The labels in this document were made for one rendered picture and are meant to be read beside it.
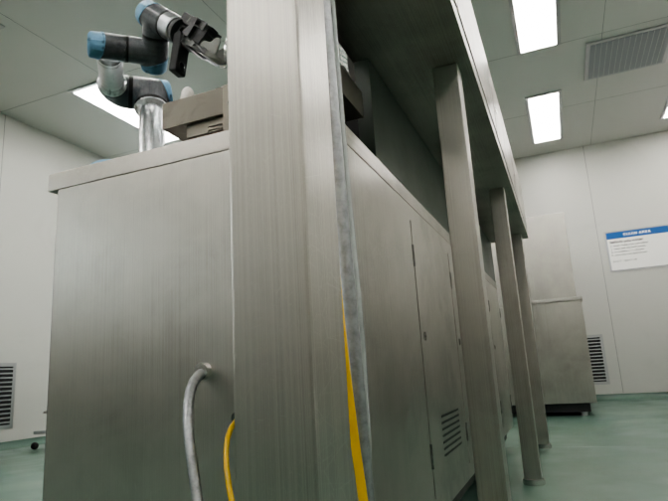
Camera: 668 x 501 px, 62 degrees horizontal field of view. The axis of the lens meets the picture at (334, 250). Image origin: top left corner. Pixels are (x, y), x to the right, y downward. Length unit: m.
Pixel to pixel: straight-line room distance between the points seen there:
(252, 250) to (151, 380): 0.73
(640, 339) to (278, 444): 6.40
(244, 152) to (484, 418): 0.94
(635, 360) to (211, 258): 5.95
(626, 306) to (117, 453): 6.02
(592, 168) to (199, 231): 6.20
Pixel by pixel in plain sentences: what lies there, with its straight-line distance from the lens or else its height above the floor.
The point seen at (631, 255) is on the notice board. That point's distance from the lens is 6.77.
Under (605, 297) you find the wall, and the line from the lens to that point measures 6.70.
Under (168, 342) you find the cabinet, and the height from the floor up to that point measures 0.52.
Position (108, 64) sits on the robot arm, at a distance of 1.84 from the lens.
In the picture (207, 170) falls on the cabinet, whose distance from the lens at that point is 1.08.
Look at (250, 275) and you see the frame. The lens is 0.38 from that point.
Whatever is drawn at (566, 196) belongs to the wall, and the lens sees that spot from 6.90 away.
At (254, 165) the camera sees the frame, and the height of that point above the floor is 0.59.
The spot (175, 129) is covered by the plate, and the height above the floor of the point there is 0.97.
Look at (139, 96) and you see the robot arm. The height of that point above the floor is 1.42.
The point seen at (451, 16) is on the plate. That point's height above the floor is 1.14.
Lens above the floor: 0.44
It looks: 12 degrees up
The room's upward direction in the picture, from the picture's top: 3 degrees counter-clockwise
